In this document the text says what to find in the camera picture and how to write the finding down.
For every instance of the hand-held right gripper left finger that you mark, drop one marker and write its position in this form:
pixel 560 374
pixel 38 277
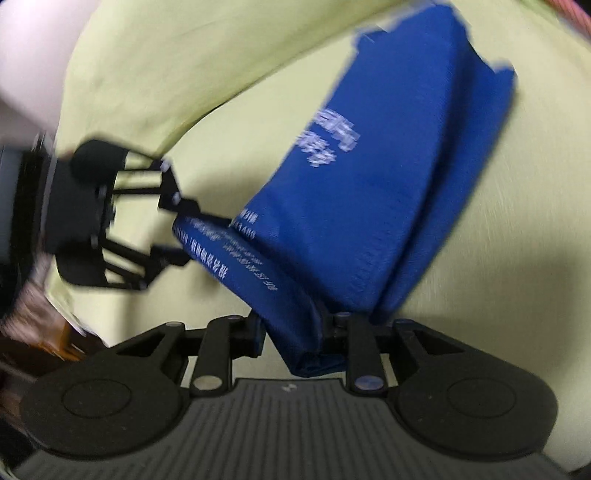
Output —
pixel 217 350

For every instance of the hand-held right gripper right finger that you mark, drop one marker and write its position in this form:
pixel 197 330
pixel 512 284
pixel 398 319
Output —
pixel 362 350

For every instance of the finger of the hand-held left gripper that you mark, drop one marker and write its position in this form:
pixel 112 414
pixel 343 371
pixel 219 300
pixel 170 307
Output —
pixel 152 267
pixel 173 194

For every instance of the blue shopping bag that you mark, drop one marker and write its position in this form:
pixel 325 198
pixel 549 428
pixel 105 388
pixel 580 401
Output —
pixel 360 194

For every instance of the pink knitted blanket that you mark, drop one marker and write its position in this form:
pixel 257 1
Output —
pixel 565 7

